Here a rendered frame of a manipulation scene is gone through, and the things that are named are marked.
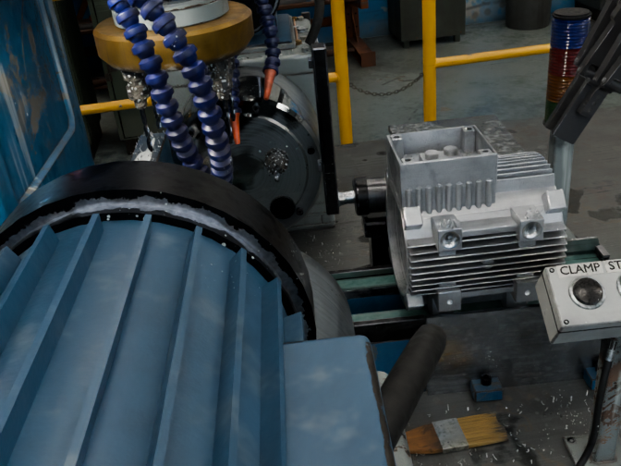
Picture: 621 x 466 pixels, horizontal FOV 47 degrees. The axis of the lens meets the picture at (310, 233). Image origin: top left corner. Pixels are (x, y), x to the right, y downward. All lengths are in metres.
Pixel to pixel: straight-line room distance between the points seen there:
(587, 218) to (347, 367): 1.23
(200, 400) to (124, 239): 0.10
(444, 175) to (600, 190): 0.76
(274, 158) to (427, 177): 0.30
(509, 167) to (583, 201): 0.61
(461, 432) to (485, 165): 0.35
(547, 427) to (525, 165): 0.34
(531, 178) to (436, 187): 0.13
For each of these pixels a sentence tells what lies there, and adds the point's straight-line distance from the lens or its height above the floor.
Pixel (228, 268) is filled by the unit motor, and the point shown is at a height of 1.33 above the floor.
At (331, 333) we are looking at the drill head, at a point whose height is 1.12.
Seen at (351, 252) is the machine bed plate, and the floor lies 0.80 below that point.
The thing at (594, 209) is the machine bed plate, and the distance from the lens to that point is 1.53.
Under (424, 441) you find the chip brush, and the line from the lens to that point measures 0.97.
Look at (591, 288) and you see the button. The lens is 0.79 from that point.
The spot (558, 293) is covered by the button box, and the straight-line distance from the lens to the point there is 0.78.
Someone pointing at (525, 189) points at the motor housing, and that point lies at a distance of 0.94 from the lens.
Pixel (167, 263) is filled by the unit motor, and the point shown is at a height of 1.35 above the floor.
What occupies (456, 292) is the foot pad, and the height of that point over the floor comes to 0.98.
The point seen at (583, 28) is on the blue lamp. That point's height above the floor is 1.20.
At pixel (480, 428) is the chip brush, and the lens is 0.99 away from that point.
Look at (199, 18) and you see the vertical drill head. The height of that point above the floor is 1.34.
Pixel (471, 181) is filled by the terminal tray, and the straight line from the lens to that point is 0.90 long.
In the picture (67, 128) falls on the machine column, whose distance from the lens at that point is 1.06.
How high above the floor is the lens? 1.50
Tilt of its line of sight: 29 degrees down
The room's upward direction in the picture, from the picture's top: 6 degrees counter-clockwise
